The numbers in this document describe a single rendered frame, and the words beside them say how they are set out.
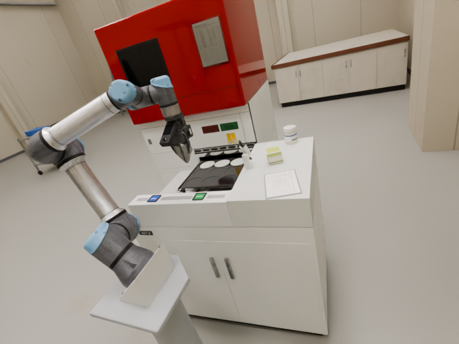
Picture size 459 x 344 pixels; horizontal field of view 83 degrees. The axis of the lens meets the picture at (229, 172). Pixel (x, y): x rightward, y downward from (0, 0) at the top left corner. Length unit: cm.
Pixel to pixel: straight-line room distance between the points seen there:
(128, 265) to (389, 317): 145
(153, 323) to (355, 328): 119
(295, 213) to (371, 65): 490
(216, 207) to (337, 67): 489
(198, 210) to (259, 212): 29
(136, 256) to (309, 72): 523
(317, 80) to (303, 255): 486
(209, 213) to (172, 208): 19
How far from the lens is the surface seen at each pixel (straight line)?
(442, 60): 328
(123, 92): 95
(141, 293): 102
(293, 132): 151
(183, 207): 125
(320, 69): 579
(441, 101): 338
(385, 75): 586
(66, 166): 122
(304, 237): 118
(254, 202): 110
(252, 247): 127
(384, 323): 187
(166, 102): 107
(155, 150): 199
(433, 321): 194
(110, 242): 106
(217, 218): 121
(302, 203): 107
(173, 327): 123
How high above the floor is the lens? 156
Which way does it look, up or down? 26 degrees down
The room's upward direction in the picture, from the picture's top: 16 degrees counter-clockwise
